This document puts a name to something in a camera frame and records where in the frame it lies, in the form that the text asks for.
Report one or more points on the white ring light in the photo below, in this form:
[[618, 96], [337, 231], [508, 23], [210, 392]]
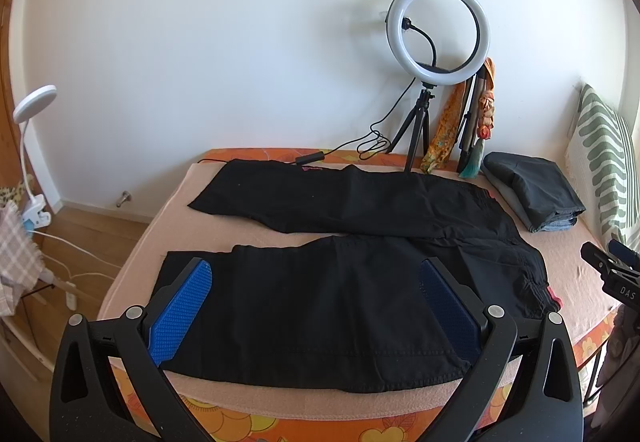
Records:
[[439, 42]]

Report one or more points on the white clip desk lamp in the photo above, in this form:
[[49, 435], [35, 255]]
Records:
[[42, 195]]

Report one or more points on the metal door stopper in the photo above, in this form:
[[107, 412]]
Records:
[[124, 198]]

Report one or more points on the folded dark clothes stack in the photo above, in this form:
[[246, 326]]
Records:
[[536, 190]]

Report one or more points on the white power strip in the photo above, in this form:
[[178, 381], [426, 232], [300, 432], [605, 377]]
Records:
[[71, 299]]

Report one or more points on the green striped white pillow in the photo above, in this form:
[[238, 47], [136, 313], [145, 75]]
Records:
[[601, 165]]

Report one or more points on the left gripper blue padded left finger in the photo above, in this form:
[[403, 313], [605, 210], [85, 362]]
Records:
[[172, 310]]

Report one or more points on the black mini tripod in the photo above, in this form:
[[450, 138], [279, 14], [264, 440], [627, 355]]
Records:
[[417, 122]]

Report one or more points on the plaid cloth on chair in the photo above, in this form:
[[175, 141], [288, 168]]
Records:
[[20, 260]]

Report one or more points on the black pants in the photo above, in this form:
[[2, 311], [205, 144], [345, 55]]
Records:
[[346, 311]]

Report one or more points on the orange floral bed sheet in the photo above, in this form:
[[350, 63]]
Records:
[[231, 412]]

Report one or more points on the orange patterned scarf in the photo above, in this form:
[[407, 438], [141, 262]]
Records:
[[440, 147]]

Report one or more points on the teal tassel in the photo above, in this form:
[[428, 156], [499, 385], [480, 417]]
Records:
[[474, 162]]

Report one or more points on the folded grey tripod stand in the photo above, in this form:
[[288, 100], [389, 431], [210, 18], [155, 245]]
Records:
[[470, 126]]

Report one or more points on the pink bed blanket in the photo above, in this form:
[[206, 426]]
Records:
[[319, 306]]

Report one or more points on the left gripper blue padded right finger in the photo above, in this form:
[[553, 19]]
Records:
[[455, 309]]

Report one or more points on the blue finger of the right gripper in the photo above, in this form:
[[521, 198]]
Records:
[[624, 254]]

